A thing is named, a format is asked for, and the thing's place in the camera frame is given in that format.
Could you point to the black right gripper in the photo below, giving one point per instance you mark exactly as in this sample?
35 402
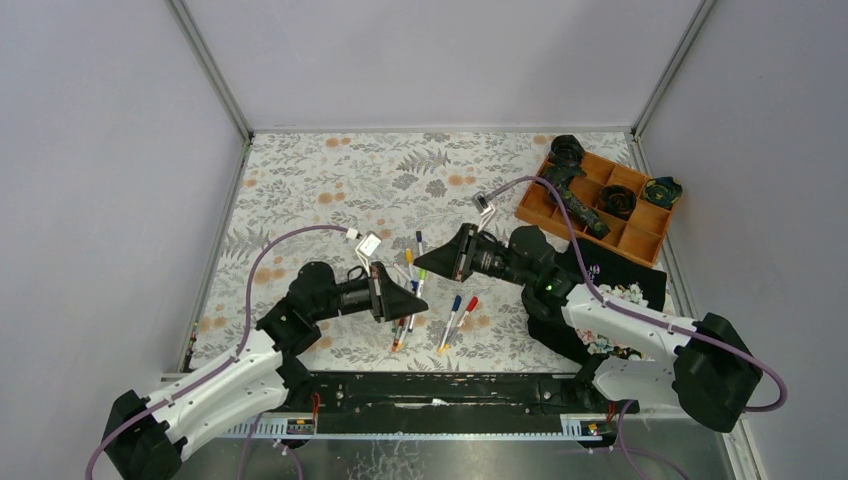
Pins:
469 253

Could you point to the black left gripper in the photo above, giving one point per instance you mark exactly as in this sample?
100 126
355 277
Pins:
379 292

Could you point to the white pen blue end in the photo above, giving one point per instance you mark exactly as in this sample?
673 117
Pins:
448 325

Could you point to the white pen yellow cap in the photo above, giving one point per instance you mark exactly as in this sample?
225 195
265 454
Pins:
413 277

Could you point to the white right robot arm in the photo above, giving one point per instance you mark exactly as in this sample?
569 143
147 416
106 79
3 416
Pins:
700 366

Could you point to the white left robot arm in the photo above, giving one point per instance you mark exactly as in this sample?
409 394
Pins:
149 437

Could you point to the clear pen orange end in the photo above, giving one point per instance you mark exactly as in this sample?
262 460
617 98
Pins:
399 332

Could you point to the floral patterned table mat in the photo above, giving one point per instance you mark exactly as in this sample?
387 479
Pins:
299 191

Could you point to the dark patterned fabric roll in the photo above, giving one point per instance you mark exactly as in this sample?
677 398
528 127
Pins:
561 176

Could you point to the dark rolled fabric flower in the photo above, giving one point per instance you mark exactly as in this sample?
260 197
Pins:
566 150

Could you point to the black floral cloth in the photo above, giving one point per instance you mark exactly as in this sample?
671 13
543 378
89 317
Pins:
614 276

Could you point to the dark rolled flower in tray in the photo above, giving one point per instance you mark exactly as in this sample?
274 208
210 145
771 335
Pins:
618 201

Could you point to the wooden compartment tray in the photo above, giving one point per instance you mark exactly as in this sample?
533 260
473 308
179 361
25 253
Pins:
639 239

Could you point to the dark green rolled flower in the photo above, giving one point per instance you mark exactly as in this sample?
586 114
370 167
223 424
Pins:
663 192

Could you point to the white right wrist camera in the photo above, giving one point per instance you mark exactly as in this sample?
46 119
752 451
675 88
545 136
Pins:
483 202

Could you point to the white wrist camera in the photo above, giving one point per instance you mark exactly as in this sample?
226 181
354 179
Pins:
483 202
366 243

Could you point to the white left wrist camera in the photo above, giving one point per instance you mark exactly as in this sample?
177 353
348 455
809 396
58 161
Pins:
366 243

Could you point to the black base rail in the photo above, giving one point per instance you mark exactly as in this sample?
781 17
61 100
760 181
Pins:
447 403

